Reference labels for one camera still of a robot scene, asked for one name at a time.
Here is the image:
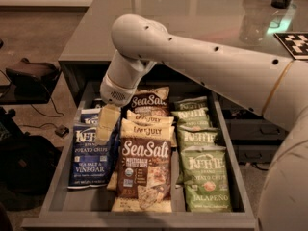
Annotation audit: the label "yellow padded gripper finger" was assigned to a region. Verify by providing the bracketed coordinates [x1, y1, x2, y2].
[95, 104, 120, 145]

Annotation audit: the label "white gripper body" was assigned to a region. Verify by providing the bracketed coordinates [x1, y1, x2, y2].
[100, 75, 136, 107]

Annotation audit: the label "blue kettle chip bag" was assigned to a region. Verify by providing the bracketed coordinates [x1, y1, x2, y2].
[80, 108, 102, 127]
[92, 99, 106, 109]
[68, 123, 117, 189]

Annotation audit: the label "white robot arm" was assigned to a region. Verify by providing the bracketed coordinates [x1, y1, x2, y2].
[100, 14, 308, 231]

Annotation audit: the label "late july chip bag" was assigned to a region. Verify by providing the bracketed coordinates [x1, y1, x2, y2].
[121, 118, 177, 147]
[126, 110, 174, 125]

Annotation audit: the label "rear brown Sea Salt bag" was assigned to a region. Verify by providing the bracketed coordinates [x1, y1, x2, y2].
[126, 86, 170, 116]

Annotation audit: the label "brown sea salt bag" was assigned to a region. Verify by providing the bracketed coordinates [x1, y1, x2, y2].
[112, 138, 172, 213]
[126, 86, 170, 116]

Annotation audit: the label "front brown Sea Salt bag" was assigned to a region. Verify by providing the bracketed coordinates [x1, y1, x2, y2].
[112, 138, 172, 213]

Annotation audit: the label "green kettle chip bag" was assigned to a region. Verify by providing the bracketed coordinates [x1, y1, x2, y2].
[174, 96, 207, 111]
[171, 107, 212, 130]
[177, 129, 218, 150]

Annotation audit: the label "rear green Kettle chip bag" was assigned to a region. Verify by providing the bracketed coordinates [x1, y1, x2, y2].
[174, 96, 207, 111]

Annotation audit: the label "open grey top drawer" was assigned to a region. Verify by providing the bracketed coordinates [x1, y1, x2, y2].
[22, 81, 255, 231]

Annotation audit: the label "front green Jalapeno chip bag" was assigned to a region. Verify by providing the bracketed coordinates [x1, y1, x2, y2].
[181, 145, 232, 213]

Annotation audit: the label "black power adapter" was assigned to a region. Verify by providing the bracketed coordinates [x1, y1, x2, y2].
[55, 125, 69, 138]

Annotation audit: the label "black backpack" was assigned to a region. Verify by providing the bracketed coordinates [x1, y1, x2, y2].
[0, 136, 61, 194]

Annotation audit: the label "closed lower cabinet drawers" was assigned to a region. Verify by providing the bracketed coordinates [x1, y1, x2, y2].
[218, 96, 288, 163]

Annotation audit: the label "black white fiducial marker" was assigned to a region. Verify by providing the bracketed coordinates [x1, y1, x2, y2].
[274, 32, 308, 61]

